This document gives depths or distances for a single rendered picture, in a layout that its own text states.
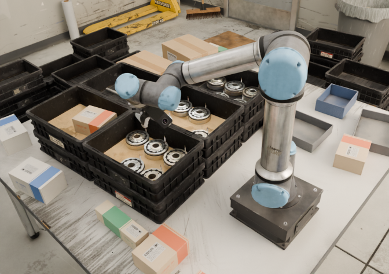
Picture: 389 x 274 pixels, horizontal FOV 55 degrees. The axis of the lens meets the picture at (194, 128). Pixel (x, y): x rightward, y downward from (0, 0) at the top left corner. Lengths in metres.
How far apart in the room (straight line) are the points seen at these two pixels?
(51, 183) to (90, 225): 0.25
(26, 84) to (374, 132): 2.30
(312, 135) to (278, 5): 3.04
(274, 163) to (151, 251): 0.51
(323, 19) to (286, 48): 3.62
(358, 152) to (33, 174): 1.38
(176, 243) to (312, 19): 3.68
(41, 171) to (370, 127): 1.55
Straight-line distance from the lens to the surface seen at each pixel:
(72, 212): 1.63
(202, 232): 1.46
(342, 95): 2.25
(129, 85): 1.15
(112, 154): 1.63
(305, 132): 1.94
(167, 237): 1.36
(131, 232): 1.42
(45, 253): 2.47
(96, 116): 1.75
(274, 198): 1.21
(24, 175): 1.73
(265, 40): 1.11
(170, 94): 1.13
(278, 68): 0.95
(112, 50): 3.31
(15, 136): 1.98
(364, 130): 2.03
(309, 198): 1.46
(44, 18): 4.88
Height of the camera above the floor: 1.86
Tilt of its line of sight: 37 degrees down
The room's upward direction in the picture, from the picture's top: 3 degrees counter-clockwise
